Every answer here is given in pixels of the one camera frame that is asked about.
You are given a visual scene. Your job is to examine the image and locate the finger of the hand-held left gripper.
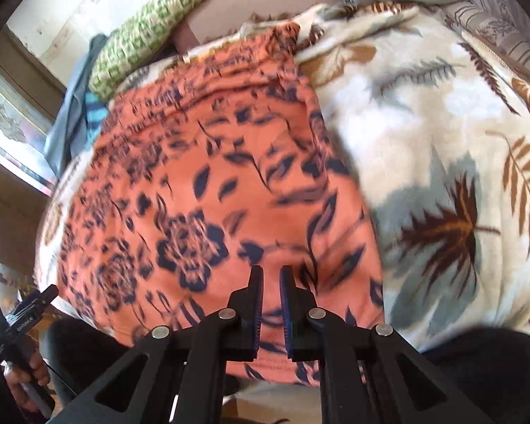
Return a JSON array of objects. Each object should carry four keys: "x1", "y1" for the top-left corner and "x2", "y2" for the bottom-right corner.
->
[{"x1": 24, "y1": 284, "x2": 59, "y2": 317}]

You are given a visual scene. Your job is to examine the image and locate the cream leaf printed blanket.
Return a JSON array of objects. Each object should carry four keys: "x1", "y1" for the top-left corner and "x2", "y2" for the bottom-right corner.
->
[{"x1": 33, "y1": 2, "x2": 530, "y2": 356}]

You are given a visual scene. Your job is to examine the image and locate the beige striped patterned cloth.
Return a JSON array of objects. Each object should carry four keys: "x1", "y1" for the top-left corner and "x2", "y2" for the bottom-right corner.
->
[{"x1": 442, "y1": 0, "x2": 530, "y2": 81}]

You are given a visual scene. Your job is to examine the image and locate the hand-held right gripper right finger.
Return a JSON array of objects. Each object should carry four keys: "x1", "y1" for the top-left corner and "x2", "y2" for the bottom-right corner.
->
[{"x1": 279, "y1": 265, "x2": 495, "y2": 424}]

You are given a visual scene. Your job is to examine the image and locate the person's left hand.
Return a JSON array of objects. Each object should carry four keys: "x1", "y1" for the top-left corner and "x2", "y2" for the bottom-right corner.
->
[{"x1": 6, "y1": 348, "x2": 50, "y2": 411}]

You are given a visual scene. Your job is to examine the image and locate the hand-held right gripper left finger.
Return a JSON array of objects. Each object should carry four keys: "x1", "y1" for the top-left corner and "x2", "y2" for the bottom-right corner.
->
[{"x1": 48, "y1": 265, "x2": 265, "y2": 424}]

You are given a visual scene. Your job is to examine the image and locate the grey-blue cloth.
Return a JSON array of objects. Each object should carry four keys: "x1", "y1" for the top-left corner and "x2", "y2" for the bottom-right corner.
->
[{"x1": 44, "y1": 33, "x2": 112, "y2": 169}]

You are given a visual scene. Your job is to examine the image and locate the orange floral garment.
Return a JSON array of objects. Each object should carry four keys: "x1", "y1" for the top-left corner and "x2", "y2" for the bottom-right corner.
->
[{"x1": 57, "y1": 22, "x2": 386, "y2": 390}]

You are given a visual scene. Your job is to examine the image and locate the stained glass window pane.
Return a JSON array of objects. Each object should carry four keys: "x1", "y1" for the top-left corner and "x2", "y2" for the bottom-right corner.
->
[{"x1": 0, "y1": 59, "x2": 59, "y2": 196}]

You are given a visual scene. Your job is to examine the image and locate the teal striped cloth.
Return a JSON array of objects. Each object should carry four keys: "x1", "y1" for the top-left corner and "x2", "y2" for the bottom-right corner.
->
[{"x1": 84, "y1": 93, "x2": 112, "y2": 147}]

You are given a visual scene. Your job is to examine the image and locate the green patterned pillow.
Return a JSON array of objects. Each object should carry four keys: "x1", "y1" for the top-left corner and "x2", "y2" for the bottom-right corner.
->
[{"x1": 88, "y1": 0, "x2": 231, "y2": 100}]

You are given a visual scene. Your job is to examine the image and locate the person's black trousers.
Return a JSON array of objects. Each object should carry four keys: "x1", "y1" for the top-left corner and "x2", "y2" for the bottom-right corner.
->
[{"x1": 40, "y1": 318, "x2": 530, "y2": 424}]

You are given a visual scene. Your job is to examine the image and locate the pink bed sheet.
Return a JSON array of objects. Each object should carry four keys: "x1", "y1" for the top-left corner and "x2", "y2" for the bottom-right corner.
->
[{"x1": 176, "y1": 0, "x2": 342, "y2": 50}]

